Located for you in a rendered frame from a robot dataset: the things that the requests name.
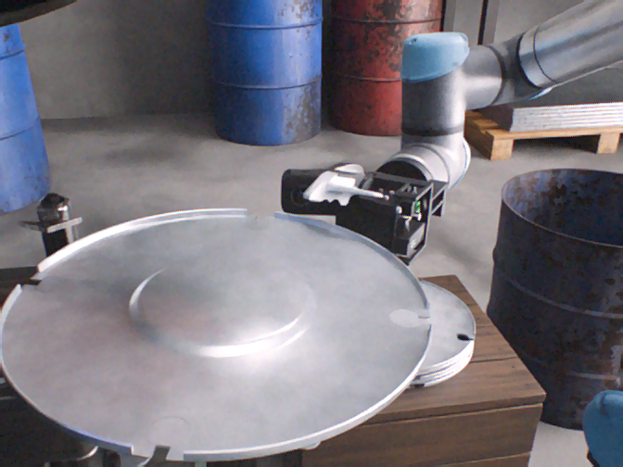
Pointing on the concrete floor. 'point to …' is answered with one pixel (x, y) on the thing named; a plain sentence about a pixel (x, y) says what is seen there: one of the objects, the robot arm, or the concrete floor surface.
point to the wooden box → (447, 413)
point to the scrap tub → (562, 283)
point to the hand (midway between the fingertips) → (301, 249)
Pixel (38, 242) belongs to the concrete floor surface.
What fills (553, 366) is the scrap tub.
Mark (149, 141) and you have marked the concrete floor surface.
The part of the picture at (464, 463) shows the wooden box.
